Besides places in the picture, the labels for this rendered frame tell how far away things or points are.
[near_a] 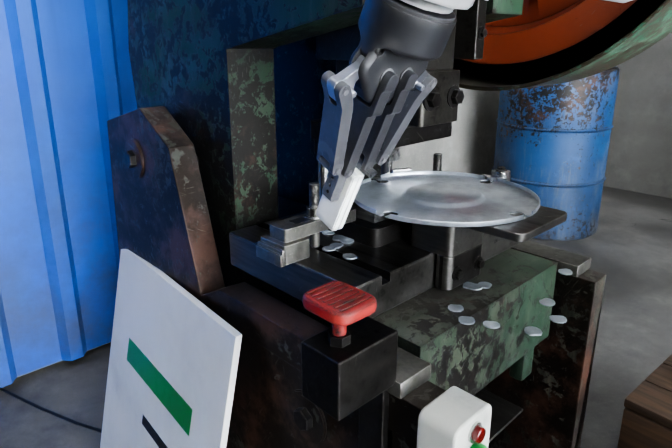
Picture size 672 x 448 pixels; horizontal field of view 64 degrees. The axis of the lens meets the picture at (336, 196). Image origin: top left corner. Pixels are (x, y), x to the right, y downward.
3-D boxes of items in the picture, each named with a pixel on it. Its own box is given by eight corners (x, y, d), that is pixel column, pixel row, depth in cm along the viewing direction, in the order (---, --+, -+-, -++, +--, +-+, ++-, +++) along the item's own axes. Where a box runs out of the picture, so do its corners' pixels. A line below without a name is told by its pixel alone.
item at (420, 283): (518, 244, 103) (521, 214, 101) (353, 329, 73) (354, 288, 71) (397, 209, 124) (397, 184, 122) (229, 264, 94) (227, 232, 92)
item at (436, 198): (424, 167, 106) (425, 163, 105) (572, 197, 86) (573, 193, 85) (314, 196, 86) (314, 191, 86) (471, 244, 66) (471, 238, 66)
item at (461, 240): (559, 293, 82) (570, 208, 79) (513, 325, 73) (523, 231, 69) (426, 248, 100) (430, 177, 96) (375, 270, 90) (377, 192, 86)
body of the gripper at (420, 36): (415, 14, 38) (371, 125, 44) (480, 18, 44) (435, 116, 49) (348, -27, 42) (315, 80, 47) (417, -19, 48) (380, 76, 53)
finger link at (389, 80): (402, 74, 45) (391, 75, 44) (356, 181, 51) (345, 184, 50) (371, 52, 47) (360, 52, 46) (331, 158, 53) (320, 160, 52)
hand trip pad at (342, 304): (381, 360, 59) (382, 296, 57) (342, 383, 55) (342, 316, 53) (336, 335, 64) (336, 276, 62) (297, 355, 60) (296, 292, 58)
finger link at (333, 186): (355, 158, 51) (331, 163, 49) (338, 200, 53) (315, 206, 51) (345, 149, 51) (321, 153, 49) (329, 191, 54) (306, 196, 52)
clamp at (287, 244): (361, 238, 89) (361, 178, 86) (280, 267, 78) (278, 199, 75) (335, 230, 93) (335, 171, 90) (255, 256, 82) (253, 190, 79)
